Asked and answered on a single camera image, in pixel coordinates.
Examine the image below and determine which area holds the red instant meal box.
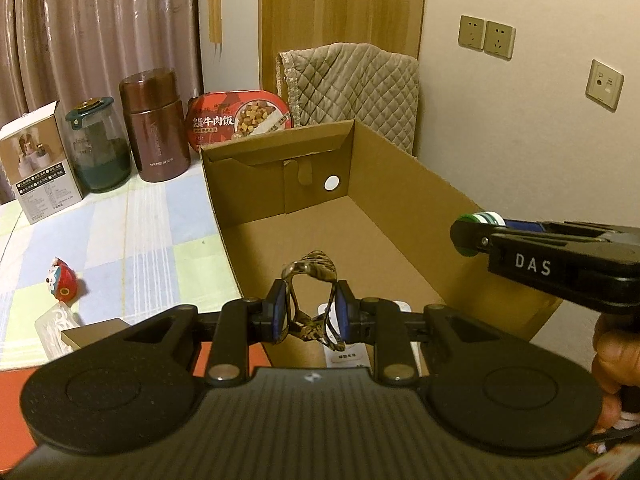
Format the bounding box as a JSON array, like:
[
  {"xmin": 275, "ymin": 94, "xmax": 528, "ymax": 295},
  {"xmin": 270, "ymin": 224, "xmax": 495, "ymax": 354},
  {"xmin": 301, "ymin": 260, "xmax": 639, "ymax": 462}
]
[{"xmin": 186, "ymin": 89, "xmax": 293, "ymax": 153}]

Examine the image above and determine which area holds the white product box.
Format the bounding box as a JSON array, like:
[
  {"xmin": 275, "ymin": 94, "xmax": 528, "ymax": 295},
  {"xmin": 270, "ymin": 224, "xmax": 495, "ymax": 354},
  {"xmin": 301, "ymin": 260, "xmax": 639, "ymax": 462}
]
[{"xmin": 0, "ymin": 101, "xmax": 83, "ymax": 226}]

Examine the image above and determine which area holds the wooden door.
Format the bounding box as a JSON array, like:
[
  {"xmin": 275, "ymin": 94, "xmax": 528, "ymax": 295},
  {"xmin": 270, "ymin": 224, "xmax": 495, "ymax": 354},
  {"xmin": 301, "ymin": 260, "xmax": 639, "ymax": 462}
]
[{"xmin": 259, "ymin": 0, "xmax": 428, "ymax": 96}]

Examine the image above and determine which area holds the brown thermos flask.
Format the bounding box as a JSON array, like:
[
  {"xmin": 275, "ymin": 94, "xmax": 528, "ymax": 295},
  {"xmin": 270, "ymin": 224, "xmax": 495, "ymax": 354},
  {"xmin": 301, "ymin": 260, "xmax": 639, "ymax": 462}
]
[{"xmin": 119, "ymin": 67, "xmax": 192, "ymax": 183}]

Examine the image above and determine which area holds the brown cardboard box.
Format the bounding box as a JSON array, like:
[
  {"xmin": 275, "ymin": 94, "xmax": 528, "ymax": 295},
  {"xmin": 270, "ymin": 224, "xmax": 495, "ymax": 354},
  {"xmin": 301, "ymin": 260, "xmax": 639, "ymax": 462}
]
[{"xmin": 199, "ymin": 119, "xmax": 563, "ymax": 376}]

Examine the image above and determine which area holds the person's right hand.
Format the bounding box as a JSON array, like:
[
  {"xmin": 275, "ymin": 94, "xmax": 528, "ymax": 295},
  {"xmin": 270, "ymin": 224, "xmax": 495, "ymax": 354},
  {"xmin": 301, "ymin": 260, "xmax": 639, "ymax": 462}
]
[{"xmin": 591, "ymin": 330, "xmax": 640, "ymax": 433}]

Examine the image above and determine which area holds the red white toy figure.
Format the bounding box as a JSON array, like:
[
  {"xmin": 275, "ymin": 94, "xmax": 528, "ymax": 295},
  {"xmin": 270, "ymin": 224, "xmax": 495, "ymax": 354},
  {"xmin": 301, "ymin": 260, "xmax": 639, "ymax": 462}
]
[{"xmin": 47, "ymin": 256, "xmax": 86, "ymax": 306}]

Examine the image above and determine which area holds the mauve patterned curtain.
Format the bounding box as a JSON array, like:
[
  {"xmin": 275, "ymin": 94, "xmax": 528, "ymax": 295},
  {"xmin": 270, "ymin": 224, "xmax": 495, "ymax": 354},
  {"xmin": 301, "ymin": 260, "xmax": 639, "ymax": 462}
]
[{"xmin": 0, "ymin": 0, "xmax": 203, "ymax": 206}]

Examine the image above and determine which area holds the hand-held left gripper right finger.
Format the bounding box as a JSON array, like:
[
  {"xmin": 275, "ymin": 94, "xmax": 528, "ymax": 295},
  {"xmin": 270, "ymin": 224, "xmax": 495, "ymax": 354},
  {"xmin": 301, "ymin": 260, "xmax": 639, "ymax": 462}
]
[{"xmin": 332, "ymin": 281, "xmax": 548, "ymax": 388}]

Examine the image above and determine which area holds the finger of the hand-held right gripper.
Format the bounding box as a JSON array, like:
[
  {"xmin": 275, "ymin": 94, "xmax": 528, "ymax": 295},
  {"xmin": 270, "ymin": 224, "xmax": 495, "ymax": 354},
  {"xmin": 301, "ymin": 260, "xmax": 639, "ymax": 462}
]
[
  {"xmin": 504, "ymin": 219, "xmax": 640, "ymax": 236},
  {"xmin": 450, "ymin": 216, "xmax": 497, "ymax": 257}
]

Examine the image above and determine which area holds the pastel checkered tablecloth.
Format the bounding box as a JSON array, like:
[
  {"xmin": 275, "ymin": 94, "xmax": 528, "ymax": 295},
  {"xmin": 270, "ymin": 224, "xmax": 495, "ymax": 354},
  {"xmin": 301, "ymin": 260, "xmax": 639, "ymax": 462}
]
[{"xmin": 0, "ymin": 160, "xmax": 243, "ymax": 373}]

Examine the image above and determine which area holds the wooden wall hanging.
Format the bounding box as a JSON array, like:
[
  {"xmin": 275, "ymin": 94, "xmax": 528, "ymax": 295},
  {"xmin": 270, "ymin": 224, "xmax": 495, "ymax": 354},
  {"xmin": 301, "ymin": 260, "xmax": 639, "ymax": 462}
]
[{"xmin": 207, "ymin": 0, "xmax": 223, "ymax": 63}]

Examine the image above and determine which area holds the beige wall antenna plate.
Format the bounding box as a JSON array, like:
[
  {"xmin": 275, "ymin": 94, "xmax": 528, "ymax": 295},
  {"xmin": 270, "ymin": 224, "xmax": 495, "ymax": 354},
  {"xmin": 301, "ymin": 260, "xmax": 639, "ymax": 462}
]
[{"xmin": 586, "ymin": 59, "xmax": 625, "ymax": 111}]

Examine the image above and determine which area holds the quilted beige chair cover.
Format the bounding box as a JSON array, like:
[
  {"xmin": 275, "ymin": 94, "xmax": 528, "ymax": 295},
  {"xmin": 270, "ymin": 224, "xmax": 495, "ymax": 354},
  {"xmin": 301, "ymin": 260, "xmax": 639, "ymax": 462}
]
[{"xmin": 276, "ymin": 42, "xmax": 421, "ymax": 158}]

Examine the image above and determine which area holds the person's right forearm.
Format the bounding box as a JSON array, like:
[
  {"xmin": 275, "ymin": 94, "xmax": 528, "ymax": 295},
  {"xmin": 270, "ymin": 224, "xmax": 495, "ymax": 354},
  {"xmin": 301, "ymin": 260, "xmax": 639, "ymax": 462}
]
[{"xmin": 582, "ymin": 437, "xmax": 640, "ymax": 480}]

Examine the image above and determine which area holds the long white remote control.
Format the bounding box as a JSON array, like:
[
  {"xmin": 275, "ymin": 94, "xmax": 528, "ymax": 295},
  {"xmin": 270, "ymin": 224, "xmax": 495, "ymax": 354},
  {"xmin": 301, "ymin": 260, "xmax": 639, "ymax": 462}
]
[{"xmin": 317, "ymin": 304, "xmax": 373, "ymax": 370}]

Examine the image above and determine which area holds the green glass jar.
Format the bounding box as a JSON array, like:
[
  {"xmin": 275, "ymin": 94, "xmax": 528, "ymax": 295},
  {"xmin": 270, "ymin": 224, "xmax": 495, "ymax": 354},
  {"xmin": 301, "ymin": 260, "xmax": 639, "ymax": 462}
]
[{"xmin": 65, "ymin": 96, "xmax": 133, "ymax": 195}]

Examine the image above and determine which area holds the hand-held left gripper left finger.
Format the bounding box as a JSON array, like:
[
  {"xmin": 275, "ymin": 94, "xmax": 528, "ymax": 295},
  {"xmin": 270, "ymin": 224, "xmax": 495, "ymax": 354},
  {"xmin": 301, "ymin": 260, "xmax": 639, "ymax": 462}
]
[{"xmin": 80, "ymin": 280, "xmax": 293, "ymax": 388}]

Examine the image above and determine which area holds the beige wall socket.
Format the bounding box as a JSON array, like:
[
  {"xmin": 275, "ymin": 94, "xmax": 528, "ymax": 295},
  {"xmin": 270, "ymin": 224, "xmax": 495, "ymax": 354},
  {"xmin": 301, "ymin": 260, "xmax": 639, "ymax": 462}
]
[
  {"xmin": 457, "ymin": 15, "xmax": 487, "ymax": 51},
  {"xmin": 484, "ymin": 20, "xmax": 517, "ymax": 58}
]

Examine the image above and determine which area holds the clear plastic case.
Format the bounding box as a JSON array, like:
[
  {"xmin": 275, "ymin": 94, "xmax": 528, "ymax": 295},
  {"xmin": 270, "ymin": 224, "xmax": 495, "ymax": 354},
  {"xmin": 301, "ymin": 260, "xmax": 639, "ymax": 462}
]
[{"xmin": 34, "ymin": 305, "xmax": 81, "ymax": 356}]

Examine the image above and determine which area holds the white square wall plate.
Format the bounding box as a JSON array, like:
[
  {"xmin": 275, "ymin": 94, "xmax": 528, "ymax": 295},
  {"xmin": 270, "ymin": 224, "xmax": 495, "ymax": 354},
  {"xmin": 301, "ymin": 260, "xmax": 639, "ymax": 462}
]
[{"xmin": 61, "ymin": 317, "xmax": 133, "ymax": 358}]

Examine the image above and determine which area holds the small white bottle green cap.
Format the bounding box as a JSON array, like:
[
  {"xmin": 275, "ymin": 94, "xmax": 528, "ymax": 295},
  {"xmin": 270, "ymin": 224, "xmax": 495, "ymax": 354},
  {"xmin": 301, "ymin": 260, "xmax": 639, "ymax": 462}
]
[{"xmin": 459, "ymin": 211, "xmax": 507, "ymax": 257}]

